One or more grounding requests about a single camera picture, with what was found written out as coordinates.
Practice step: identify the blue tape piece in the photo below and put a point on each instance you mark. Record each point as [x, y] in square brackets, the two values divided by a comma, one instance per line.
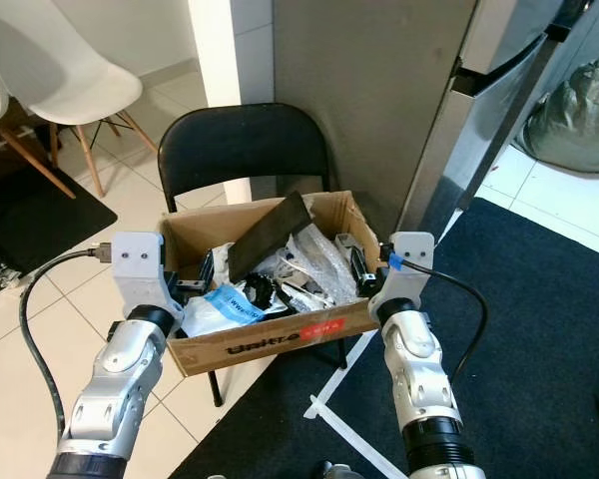
[395, 261]

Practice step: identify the green rubbish bag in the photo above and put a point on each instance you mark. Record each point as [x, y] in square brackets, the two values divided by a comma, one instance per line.
[579, 120]

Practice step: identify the white tape strip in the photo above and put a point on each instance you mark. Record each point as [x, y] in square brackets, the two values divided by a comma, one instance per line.
[349, 439]

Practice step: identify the white shell chair wooden legs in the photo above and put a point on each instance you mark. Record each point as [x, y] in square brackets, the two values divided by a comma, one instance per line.
[80, 70]
[30, 160]

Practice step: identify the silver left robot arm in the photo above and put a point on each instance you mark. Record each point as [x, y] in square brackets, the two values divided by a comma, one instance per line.
[115, 399]

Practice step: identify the grey partition panel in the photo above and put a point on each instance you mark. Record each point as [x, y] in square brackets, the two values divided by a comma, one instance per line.
[359, 100]

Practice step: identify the dark blue carpet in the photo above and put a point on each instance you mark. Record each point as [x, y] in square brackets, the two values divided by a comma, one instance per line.
[539, 329]

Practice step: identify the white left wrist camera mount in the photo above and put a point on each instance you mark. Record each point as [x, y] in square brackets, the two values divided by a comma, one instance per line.
[140, 261]

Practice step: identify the black folding chair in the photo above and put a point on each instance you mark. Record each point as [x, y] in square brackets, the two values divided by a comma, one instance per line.
[240, 140]

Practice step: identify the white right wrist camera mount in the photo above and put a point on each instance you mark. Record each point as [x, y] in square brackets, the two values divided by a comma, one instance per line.
[411, 249]

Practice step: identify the clear plastic wrap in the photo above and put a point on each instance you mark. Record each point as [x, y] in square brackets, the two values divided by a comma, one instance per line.
[324, 259]

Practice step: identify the black floor mat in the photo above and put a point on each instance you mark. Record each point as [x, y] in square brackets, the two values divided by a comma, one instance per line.
[40, 215]

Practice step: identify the white bag blue print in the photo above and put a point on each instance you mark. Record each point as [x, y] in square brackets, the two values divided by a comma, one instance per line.
[225, 304]

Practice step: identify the black foam slab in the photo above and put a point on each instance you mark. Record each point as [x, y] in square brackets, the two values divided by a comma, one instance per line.
[270, 235]

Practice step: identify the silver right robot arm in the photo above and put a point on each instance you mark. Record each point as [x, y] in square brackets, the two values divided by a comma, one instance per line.
[424, 389]

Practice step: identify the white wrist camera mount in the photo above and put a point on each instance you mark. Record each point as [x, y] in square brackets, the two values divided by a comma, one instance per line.
[140, 261]
[411, 249]

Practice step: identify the small grey floor object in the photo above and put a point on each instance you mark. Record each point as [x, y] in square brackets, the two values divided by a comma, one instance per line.
[2, 271]

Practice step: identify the brown cardboard rubbish box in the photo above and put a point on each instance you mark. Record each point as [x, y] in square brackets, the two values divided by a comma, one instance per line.
[270, 344]

